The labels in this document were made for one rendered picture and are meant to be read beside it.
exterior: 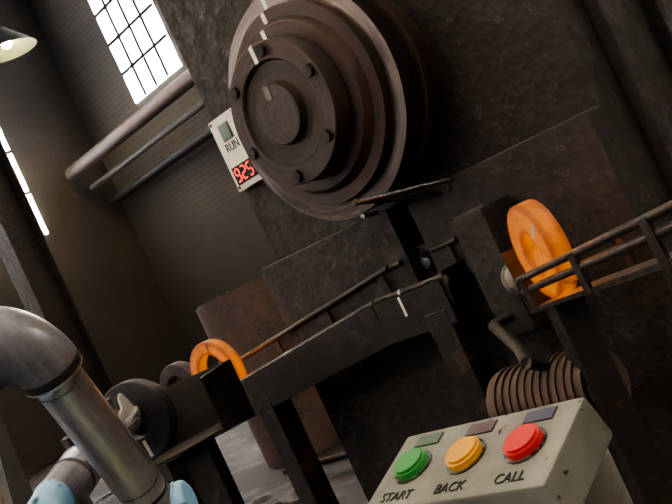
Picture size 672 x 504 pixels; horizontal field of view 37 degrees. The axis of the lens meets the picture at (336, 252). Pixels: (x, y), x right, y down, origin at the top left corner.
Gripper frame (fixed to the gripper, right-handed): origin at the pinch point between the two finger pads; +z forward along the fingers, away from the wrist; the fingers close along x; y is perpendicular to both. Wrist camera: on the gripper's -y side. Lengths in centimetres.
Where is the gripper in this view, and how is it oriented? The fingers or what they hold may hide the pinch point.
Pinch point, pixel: (133, 411)
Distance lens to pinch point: 191.7
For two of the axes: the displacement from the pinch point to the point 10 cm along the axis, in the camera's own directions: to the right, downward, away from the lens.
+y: -4.9, -8.4, -2.5
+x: -8.6, 4.1, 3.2
